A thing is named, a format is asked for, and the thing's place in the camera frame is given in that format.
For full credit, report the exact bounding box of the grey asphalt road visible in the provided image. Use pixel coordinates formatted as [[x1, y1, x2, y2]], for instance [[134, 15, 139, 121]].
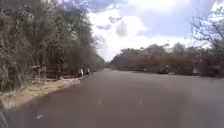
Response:
[[6, 68, 224, 128]]

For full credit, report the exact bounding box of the wood of dark trees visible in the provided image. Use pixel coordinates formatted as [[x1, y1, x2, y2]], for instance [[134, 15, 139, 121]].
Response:
[[109, 9, 224, 78]]

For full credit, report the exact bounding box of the wood of bare trees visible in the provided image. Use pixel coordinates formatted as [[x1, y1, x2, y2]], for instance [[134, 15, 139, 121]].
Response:
[[0, 0, 108, 93]]

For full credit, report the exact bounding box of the dry leaf-strewn verge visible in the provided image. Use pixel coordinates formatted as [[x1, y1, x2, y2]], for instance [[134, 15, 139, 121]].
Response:
[[0, 75, 84, 111]]

